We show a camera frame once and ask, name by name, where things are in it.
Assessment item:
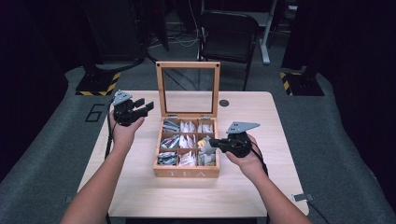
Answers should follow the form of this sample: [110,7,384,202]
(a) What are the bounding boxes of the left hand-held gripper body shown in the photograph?
[111,90,141,127]

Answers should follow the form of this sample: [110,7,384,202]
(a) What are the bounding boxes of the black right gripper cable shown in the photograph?
[250,144,332,224]

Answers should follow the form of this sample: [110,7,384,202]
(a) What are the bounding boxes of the white floor cable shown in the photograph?
[169,0,201,49]

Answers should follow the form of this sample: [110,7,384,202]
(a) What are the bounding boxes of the black folding chair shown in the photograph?
[196,10,261,91]

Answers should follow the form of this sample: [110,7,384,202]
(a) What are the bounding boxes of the person's left hand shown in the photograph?
[108,110,146,151]

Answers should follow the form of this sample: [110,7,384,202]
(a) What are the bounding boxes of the black yellow striped stand base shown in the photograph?
[75,72,121,97]
[279,72,325,97]

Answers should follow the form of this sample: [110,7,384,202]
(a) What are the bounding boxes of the white desk leg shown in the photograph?
[260,0,278,65]

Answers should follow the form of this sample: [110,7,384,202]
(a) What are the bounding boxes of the pile of tea bags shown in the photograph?
[157,119,217,167]

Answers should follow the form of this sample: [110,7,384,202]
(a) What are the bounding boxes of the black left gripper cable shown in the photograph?
[104,98,117,224]

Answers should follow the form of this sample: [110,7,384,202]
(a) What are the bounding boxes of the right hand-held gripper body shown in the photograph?
[221,121,262,158]

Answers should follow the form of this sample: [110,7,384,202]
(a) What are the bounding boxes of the grey tea bag packet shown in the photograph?
[199,143,218,157]

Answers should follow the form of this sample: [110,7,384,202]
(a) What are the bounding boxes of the person's right hand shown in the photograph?
[225,133,267,183]

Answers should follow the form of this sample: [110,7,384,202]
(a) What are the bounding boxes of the wooden tea box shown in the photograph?
[151,61,221,179]

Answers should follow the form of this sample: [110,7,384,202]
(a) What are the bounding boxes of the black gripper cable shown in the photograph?
[250,144,332,224]
[104,98,117,224]

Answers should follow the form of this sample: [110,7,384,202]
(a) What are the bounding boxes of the dark curtain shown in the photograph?
[281,0,396,213]
[0,0,69,191]

